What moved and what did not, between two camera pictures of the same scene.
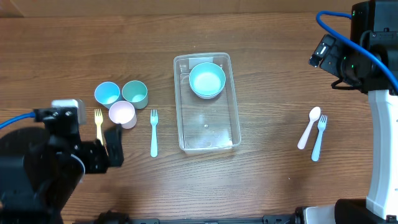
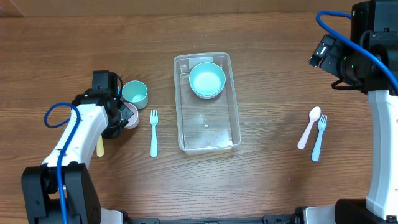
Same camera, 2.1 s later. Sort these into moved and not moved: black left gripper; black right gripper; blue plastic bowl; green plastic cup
Moved: black left gripper
Not moved: green plastic cup; blue plastic bowl; black right gripper
